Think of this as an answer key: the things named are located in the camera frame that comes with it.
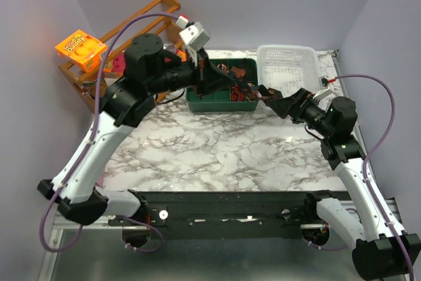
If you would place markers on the white plastic basket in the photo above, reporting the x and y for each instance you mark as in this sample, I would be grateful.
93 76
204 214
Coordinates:
287 68

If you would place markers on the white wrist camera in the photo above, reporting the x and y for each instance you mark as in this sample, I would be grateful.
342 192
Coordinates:
323 93
195 36

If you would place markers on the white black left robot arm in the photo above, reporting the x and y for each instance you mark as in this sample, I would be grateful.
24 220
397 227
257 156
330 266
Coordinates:
150 70

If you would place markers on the pink sponge box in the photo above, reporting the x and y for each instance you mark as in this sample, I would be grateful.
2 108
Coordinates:
114 69

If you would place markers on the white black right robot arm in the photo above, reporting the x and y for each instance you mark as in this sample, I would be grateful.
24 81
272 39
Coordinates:
380 246

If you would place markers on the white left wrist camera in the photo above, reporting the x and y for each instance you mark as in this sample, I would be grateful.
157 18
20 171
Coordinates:
195 36

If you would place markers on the food can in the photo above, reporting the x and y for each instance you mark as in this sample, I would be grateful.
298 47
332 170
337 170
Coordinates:
90 88

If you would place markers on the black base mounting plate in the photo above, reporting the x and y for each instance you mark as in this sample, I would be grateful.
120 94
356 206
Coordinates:
230 215

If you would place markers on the rolled orange black tie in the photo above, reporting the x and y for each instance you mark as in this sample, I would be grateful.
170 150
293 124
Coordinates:
236 94

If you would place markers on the silver metal spoon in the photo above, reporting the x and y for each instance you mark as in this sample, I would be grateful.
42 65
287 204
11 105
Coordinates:
169 46

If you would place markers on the small orange pink box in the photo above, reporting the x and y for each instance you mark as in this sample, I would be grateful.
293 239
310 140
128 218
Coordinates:
182 55

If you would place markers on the large orange sponge box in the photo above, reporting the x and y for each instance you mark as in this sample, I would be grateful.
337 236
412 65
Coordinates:
82 49

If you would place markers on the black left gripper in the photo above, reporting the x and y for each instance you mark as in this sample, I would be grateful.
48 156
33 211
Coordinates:
208 79

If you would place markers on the rolled beige patterned tie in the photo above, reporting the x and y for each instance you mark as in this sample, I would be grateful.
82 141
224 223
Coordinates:
251 93

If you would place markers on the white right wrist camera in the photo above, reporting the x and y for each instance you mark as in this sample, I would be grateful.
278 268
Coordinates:
323 93

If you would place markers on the green compartment organizer tray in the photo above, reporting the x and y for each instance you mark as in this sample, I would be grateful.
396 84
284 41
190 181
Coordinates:
219 101

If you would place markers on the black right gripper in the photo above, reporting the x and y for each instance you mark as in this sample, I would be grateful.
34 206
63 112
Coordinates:
294 105

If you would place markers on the dark orange-patterned necktie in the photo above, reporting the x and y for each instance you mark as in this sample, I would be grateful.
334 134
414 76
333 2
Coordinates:
239 75

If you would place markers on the aluminium frame rail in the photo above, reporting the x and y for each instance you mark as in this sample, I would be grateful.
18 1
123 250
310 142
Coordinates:
62 233

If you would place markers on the wooden three-tier rack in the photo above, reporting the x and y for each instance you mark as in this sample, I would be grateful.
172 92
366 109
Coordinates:
77 77

